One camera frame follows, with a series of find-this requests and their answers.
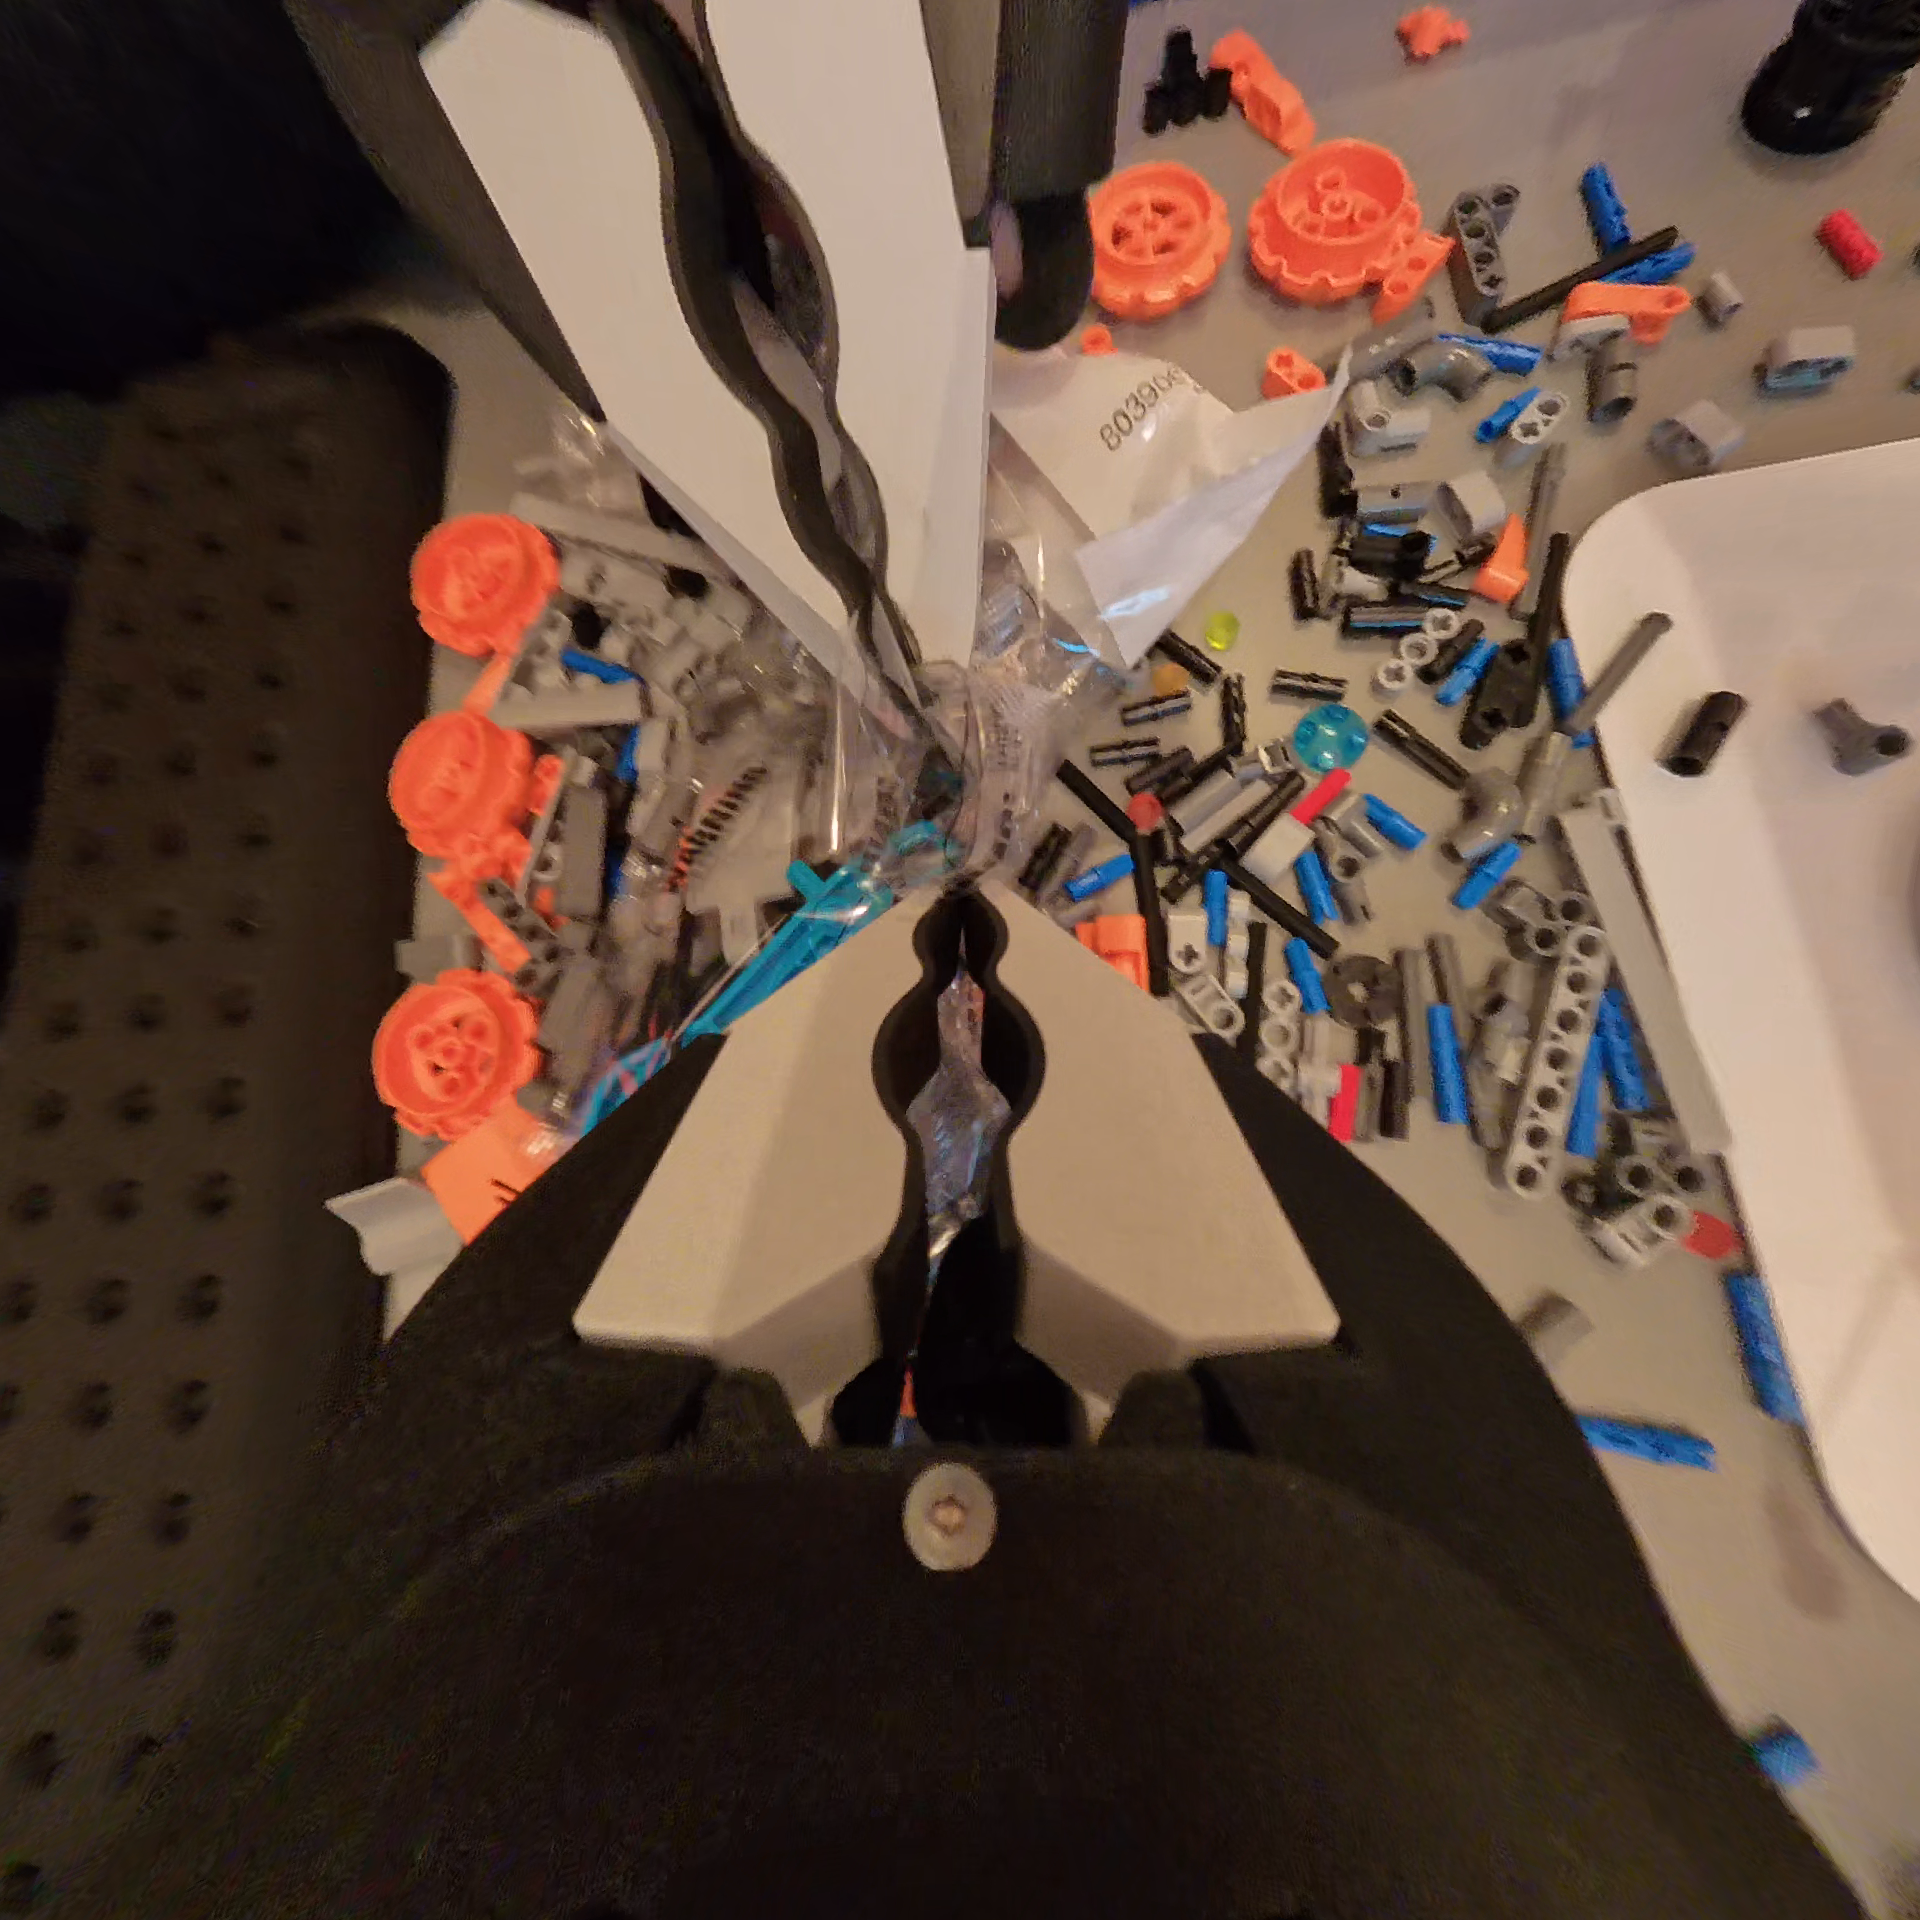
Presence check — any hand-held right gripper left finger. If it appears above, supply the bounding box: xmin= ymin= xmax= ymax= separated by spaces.
xmin=573 ymin=890 xmax=964 ymax=1451

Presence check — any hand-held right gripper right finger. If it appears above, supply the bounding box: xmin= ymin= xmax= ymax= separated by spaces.
xmin=960 ymin=890 xmax=1342 ymax=1442

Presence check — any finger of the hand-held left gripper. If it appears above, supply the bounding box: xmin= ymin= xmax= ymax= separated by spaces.
xmin=699 ymin=0 xmax=999 ymax=684
xmin=419 ymin=0 xmax=921 ymax=709

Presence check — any clear bag of building pieces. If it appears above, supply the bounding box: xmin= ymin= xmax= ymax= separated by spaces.
xmin=513 ymin=353 xmax=1357 ymax=1442

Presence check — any pile of small building pieces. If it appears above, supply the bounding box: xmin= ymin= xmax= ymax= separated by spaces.
xmin=1024 ymin=149 xmax=1750 ymax=1272

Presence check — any person's left forearm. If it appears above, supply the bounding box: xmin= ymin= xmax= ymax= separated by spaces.
xmin=0 ymin=0 xmax=438 ymax=407

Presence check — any black forked piece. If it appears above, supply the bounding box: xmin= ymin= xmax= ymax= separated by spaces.
xmin=1142 ymin=30 xmax=1236 ymax=135

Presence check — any orange gear wheel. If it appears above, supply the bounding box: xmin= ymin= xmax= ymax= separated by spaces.
xmin=1083 ymin=158 xmax=1233 ymax=321
xmin=371 ymin=972 xmax=544 ymax=1139
xmin=1248 ymin=137 xmax=1457 ymax=307
xmin=407 ymin=514 xmax=560 ymax=662
xmin=389 ymin=709 xmax=542 ymax=863

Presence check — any orange curved small piece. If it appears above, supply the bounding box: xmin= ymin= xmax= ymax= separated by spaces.
xmin=1207 ymin=30 xmax=1322 ymax=153

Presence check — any orange curved shell piece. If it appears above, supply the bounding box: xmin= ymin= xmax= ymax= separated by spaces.
xmin=420 ymin=1117 xmax=565 ymax=1247

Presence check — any grey curved panel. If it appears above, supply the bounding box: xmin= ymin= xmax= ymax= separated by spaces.
xmin=330 ymin=1178 xmax=461 ymax=1276

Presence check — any black perforated edge pad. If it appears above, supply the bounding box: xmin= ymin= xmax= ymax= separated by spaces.
xmin=0 ymin=321 xmax=454 ymax=1920

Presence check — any white book stand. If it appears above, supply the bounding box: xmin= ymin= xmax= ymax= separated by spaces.
xmin=1560 ymin=435 xmax=1920 ymax=1596

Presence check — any black short tube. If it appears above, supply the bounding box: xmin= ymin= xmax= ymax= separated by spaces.
xmin=1659 ymin=689 xmax=1750 ymax=781

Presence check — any black wheel hub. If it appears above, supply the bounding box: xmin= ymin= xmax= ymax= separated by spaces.
xmin=1740 ymin=0 xmax=1920 ymax=153

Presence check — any dark grey pin connector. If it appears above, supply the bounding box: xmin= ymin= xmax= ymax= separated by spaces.
xmin=1811 ymin=693 xmax=1917 ymax=781

